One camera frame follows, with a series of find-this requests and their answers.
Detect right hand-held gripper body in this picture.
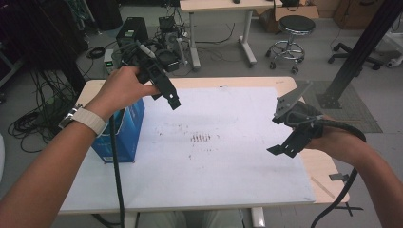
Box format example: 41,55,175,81
271,81,325,141

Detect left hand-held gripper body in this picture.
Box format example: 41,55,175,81
118,41,169,94

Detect blue cardboard box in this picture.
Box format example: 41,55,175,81
90,98,146,164

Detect person's left hand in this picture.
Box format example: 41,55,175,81
86,66,162,122

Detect person's right hand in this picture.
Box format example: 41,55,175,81
305,117,366,166

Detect white device with green light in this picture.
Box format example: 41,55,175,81
103,48,120,75

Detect black computer tower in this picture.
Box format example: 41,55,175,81
115,16,149,49

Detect grey floor mat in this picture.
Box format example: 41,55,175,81
296,79,384,134

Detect white table mat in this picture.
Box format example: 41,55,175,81
60,86,317,213

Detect wristwatch with beige band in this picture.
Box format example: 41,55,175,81
57,104,109,138

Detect white table leg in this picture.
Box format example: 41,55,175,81
250,206,266,228

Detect black office chair base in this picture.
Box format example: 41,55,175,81
327,42,385,71

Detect black metal stand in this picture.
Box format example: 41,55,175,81
316,0,403,110

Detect light wooden desk white legs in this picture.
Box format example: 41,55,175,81
179,0,283,70

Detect black round stool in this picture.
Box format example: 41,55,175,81
265,14,317,76

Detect black curtain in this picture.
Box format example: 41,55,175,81
0,0,88,93

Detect tall brown cardboard box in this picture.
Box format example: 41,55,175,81
332,0,383,31

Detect right hand-held gripper corrugated cable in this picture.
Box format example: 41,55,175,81
317,118,368,228

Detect coiled black cable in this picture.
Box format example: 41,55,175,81
85,46,106,60

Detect left hand-held gripper black cable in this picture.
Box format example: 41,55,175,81
108,107,126,228

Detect black floor cable bundle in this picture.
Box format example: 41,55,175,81
8,69,78,154

